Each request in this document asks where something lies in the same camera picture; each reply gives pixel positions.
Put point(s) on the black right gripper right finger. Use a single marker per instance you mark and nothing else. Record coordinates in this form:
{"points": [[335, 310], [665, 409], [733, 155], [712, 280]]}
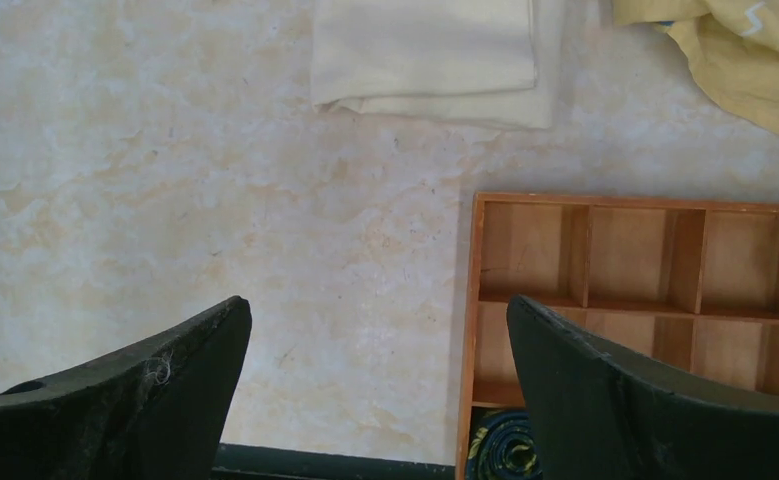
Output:
{"points": [[600, 410]]}

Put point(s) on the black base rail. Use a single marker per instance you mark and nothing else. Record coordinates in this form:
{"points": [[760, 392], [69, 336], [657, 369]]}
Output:
{"points": [[253, 462]]}

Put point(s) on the yellow crumpled cloth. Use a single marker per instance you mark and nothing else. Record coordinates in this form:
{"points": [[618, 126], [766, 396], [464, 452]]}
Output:
{"points": [[731, 47]]}

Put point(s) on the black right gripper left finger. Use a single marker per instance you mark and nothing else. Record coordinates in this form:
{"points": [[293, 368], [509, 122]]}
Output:
{"points": [[154, 409]]}

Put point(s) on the wooden compartment tray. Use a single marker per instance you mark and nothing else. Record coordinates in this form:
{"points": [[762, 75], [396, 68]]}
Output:
{"points": [[693, 284]]}

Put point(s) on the dark patterned fabric roll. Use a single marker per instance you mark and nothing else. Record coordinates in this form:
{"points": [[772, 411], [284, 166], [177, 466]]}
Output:
{"points": [[502, 446]]}

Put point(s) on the cream cloth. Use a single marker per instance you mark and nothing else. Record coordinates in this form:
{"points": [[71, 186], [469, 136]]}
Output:
{"points": [[493, 64]]}

